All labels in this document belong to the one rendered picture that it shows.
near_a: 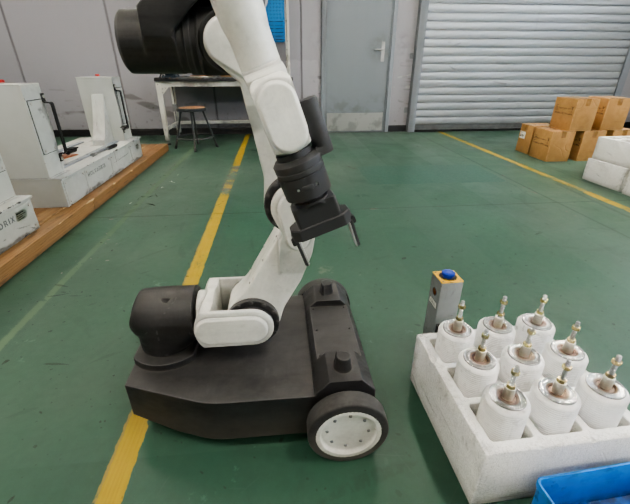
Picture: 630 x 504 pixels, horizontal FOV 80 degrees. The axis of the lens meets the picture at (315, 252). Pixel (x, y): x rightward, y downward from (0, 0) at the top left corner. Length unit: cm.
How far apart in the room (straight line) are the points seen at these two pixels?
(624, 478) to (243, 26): 119
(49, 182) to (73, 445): 191
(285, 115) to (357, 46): 516
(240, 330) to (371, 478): 48
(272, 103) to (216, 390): 71
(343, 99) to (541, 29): 283
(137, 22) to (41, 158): 205
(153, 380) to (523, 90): 624
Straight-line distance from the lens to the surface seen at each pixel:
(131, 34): 87
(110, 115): 402
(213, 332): 102
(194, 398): 102
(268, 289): 98
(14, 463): 132
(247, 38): 63
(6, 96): 284
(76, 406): 138
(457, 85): 615
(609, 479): 116
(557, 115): 480
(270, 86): 61
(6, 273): 224
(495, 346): 115
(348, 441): 104
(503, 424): 96
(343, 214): 70
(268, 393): 100
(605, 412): 109
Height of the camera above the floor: 90
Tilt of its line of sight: 27 degrees down
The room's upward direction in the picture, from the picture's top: straight up
